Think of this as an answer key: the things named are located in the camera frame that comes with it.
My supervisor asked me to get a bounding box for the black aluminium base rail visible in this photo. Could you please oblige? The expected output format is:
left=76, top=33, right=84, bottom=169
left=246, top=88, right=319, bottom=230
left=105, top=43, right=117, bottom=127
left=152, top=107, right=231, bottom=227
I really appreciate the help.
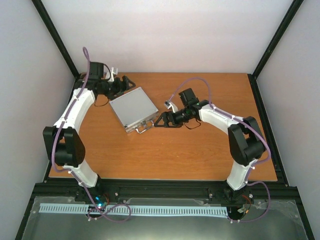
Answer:
left=32, top=177, right=300, bottom=203

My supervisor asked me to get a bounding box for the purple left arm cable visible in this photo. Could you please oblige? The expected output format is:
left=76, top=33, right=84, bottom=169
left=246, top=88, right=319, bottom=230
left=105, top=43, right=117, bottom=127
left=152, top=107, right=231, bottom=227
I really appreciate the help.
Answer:
left=50, top=46, right=132, bottom=222

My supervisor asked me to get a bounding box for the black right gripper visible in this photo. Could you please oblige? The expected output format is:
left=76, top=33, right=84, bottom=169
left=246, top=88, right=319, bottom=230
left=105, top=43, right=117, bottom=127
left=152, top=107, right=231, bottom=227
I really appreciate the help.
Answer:
left=154, top=106, right=191, bottom=129

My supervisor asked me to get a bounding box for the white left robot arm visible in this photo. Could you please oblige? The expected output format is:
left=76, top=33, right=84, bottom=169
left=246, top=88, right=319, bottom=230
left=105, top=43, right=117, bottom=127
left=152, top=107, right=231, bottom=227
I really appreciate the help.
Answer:
left=42, top=61, right=136, bottom=202

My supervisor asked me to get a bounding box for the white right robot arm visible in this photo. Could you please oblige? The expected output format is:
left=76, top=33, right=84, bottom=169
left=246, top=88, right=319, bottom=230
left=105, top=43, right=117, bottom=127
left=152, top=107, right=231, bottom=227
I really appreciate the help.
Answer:
left=153, top=88, right=270, bottom=203

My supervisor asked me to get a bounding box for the light blue cable duct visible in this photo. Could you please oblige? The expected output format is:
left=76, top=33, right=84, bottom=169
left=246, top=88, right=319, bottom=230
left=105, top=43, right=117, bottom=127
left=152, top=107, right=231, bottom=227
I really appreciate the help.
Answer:
left=38, top=203, right=228, bottom=218

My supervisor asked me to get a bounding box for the aluminium poker case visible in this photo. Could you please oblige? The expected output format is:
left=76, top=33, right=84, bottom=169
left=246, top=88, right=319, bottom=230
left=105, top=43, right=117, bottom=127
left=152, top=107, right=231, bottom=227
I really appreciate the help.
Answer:
left=109, top=87, right=159, bottom=134

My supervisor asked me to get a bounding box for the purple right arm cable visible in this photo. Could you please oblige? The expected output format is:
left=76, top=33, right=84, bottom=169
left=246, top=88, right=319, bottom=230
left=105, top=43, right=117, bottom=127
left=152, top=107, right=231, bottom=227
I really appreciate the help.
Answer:
left=168, top=77, right=272, bottom=223

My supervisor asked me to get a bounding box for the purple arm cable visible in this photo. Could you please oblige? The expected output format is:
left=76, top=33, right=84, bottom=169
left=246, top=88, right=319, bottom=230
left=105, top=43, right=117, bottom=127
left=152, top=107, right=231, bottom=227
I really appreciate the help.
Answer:
left=50, top=46, right=132, bottom=222
left=168, top=77, right=272, bottom=223

